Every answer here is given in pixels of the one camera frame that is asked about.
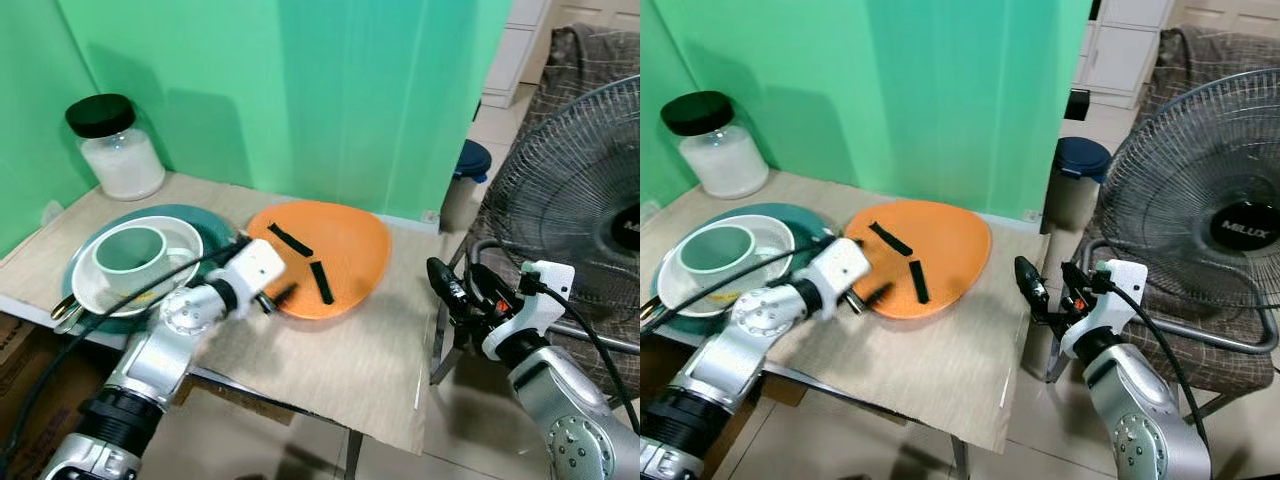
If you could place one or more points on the brown cardboard box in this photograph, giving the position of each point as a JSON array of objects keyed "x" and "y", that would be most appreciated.
[{"x": 20, "y": 360}]

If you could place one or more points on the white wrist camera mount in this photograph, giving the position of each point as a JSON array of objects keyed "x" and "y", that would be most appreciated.
[
  {"x": 1110, "y": 300},
  {"x": 535, "y": 300},
  {"x": 840, "y": 263},
  {"x": 258, "y": 265}
]

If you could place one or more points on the beige woven tablecloth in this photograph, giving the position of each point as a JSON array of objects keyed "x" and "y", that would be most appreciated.
[
  {"x": 930, "y": 370},
  {"x": 340, "y": 370}
]

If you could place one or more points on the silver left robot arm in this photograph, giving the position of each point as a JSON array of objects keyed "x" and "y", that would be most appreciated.
[
  {"x": 745, "y": 340},
  {"x": 160, "y": 350}
]

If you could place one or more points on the round teal plate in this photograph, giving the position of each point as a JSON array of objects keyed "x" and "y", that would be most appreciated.
[
  {"x": 205, "y": 225},
  {"x": 805, "y": 222}
]

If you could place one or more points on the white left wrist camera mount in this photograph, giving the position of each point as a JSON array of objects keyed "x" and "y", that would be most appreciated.
[
  {"x": 840, "y": 263},
  {"x": 258, "y": 265}
]

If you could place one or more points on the pale green mug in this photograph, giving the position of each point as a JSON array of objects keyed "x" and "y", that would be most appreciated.
[
  {"x": 712, "y": 262},
  {"x": 125, "y": 268}
]

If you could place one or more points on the green backdrop screen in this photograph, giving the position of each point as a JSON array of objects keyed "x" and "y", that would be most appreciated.
[
  {"x": 300, "y": 90},
  {"x": 900, "y": 90}
]

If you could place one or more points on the glass jar with black lid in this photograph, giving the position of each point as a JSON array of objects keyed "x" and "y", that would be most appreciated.
[
  {"x": 120, "y": 160},
  {"x": 722, "y": 160}
]

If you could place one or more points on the small black box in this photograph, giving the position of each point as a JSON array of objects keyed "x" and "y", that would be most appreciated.
[{"x": 1077, "y": 104}]

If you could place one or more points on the metal spoon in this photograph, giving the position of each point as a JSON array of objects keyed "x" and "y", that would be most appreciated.
[
  {"x": 650, "y": 310},
  {"x": 66, "y": 312}
]

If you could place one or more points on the brown checked metal-frame chair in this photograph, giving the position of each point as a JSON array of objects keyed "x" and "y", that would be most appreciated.
[
  {"x": 1215, "y": 60},
  {"x": 590, "y": 60}
]

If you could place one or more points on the white cabinet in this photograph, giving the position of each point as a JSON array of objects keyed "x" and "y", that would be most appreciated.
[
  {"x": 520, "y": 50},
  {"x": 1125, "y": 50}
]

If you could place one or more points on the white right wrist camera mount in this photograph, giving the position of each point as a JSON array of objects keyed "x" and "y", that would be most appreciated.
[
  {"x": 1110, "y": 300},
  {"x": 535, "y": 300}
]

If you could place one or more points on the long black strip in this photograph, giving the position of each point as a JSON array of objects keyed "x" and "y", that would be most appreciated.
[
  {"x": 290, "y": 240},
  {"x": 890, "y": 238}
]

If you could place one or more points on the short black strip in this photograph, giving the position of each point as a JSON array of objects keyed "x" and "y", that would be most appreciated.
[
  {"x": 321, "y": 283},
  {"x": 918, "y": 282}
]

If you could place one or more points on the bin with blue lid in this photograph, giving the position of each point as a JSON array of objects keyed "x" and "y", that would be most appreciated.
[
  {"x": 472, "y": 160},
  {"x": 1082, "y": 160}
]

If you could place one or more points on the white shallow bowl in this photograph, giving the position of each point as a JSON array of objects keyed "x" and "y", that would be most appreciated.
[
  {"x": 680, "y": 290},
  {"x": 95, "y": 295}
]

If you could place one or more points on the metal table leg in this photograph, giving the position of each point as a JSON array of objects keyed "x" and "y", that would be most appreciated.
[
  {"x": 353, "y": 458},
  {"x": 960, "y": 460}
]

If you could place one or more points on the orange rounded plate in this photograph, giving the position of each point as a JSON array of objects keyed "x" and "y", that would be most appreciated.
[
  {"x": 350, "y": 245},
  {"x": 950, "y": 245}
]

